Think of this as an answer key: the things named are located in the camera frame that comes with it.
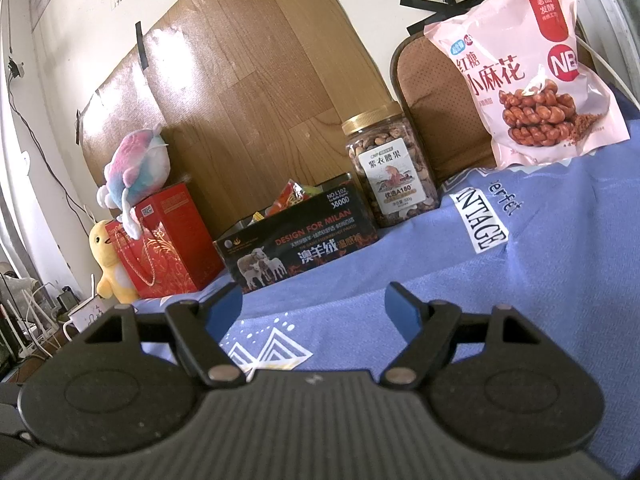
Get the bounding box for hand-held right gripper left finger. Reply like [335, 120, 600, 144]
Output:
[85, 282, 246, 388]

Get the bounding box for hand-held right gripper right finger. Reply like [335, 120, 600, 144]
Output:
[380, 282, 543, 389]

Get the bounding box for black printed box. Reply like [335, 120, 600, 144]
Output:
[214, 172, 381, 293]

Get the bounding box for red snack packet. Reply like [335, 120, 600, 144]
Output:
[270, 179, 313, 213]

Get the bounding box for red gift bag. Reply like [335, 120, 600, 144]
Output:
[112, 220, 201, 301]

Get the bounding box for red box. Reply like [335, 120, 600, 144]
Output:
[135, 182, 226, 293]

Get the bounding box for yellow duck plush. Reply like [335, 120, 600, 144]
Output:
[89, 219, 138, 305]

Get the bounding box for white enamel mug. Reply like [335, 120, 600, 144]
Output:
[62, 297, 118, 346]

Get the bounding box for clear nut jar gold lid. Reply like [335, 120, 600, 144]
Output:
[341, 101, 442, 229]

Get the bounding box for blue printed bedsheet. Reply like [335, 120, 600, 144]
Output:
[125, 105, 640, 461]

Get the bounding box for pink blue plush toy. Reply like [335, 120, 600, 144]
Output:
[97, 125, 173, 241]

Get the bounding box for wooden board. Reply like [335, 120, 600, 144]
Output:
[80, 0, 401, 246]

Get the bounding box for large pink snack bag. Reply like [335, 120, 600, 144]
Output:
[424, 0, 632, 171]

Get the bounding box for crossed black tape strips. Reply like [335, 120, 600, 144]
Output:
[400, 0, 473, 33]

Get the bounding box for white cable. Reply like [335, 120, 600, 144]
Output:
[465, 0, 640, 108]

